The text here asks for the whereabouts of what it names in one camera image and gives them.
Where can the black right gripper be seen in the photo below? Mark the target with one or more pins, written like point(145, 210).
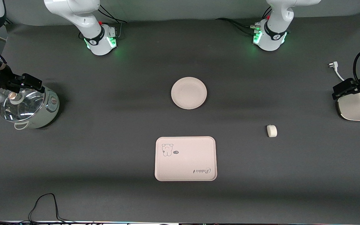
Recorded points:
point(1, 78)

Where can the small white bun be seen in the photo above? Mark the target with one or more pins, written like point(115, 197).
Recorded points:
point(272, 131)

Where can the round cream plate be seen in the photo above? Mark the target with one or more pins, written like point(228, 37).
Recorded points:
point(188, 93)

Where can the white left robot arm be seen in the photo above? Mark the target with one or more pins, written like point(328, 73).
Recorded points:
point(277, 18)

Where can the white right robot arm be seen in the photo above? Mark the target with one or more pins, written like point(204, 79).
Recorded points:
point(80, 18)

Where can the cream tray with bear print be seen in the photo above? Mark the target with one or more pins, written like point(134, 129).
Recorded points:
point(186, 162)

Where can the cream toaster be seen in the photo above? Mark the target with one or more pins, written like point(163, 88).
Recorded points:
point(355, 107)

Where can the pale green electric cooker pot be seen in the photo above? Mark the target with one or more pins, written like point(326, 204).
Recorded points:
point(47, 112)

